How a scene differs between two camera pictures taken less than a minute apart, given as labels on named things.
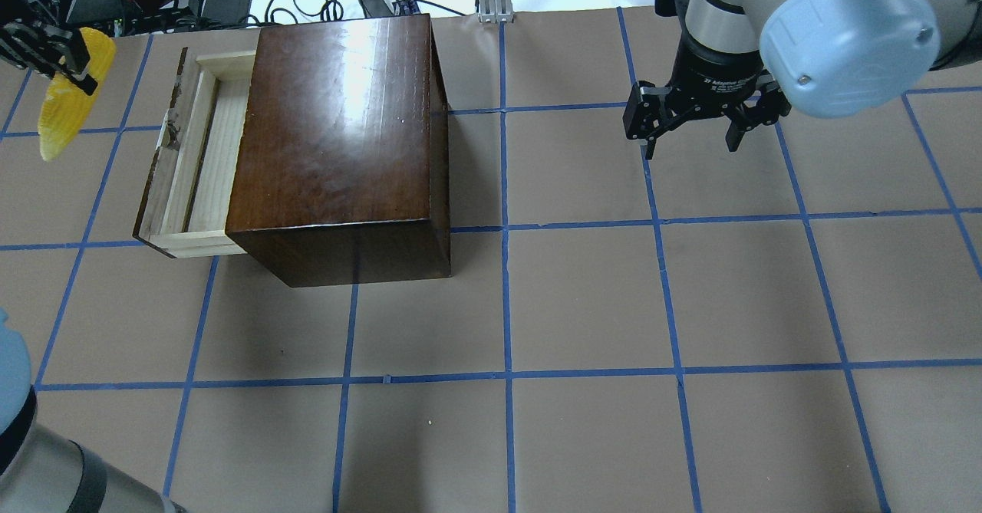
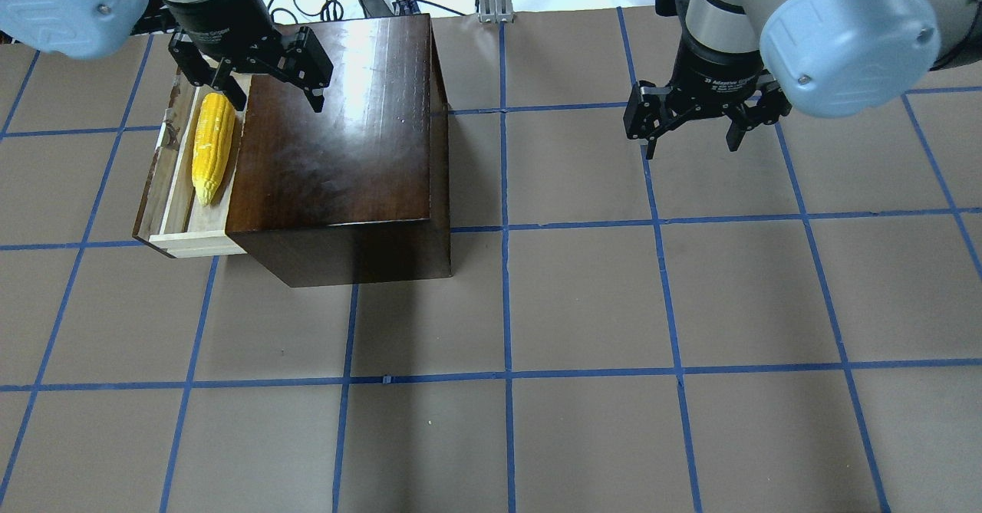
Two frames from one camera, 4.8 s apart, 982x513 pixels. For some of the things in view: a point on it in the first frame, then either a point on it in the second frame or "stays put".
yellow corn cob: x=65 y=102 -> x=213 y=145
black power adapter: x=375 y=5 stays put
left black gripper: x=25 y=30 -> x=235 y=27
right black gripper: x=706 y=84 stays put
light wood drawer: x=190 y=189 stays put
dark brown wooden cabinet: x=342 y=171 stays put
